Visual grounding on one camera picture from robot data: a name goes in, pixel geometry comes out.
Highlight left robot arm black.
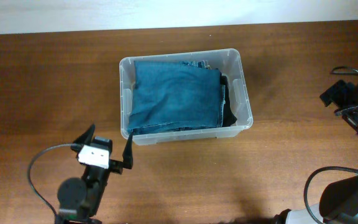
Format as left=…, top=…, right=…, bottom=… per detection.
left=55, top=124, right=133, bottom=223

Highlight dark blue jeans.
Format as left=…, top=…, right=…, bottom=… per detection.
left=127, top=61, right=225, bottom=135

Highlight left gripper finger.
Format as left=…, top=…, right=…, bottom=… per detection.
left=122, top=133, right=133, bottom=169
left=70, top=124, right=96, bottom=152

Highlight clear plastic storage container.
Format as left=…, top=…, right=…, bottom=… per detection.
left=119, top=49, right=254, bottom=146

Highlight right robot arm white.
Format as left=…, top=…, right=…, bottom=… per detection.
left=272, top=66, right=358, bottom=223

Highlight black garment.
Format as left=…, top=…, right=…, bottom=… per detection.
left=220, top=75, right=237, bottom=127

